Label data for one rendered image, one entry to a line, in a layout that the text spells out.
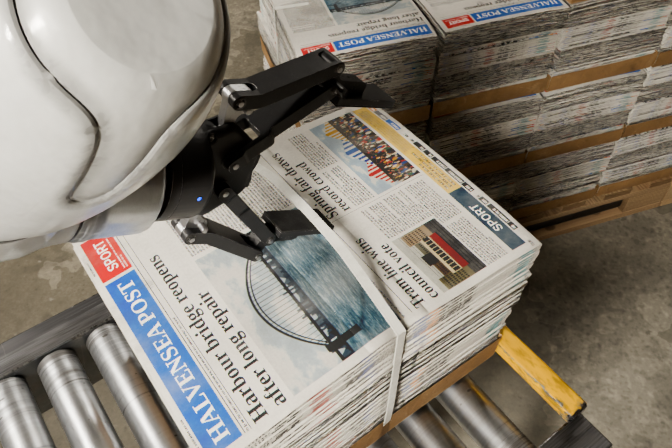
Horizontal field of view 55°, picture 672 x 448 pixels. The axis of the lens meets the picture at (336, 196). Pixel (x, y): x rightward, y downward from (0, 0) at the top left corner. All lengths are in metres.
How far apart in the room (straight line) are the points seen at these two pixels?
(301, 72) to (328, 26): 0.83
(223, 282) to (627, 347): 1.46
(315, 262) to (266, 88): 0.21
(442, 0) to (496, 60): 0.17
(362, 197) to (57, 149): 0.49
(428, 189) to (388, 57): 0.63
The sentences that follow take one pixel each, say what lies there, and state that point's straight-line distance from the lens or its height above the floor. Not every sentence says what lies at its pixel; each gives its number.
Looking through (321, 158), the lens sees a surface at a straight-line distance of 0.72.
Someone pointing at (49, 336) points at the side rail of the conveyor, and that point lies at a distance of 0.93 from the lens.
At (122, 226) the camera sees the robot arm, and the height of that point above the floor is 1.22.
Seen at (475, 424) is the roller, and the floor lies 0.79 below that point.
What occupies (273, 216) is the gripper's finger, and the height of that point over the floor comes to 1.09.
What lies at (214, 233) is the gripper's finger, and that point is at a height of 1.13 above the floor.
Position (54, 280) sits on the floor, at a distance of 2.05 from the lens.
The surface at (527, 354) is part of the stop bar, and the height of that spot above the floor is 0.82.
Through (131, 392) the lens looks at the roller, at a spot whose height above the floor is 0.80.
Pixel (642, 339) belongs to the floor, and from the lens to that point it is 1.96.
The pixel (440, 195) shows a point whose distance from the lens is 0.70.
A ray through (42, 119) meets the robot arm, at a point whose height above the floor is 1.41.
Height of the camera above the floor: 1.53
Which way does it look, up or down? 47 degrees down
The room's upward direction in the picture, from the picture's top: straight up
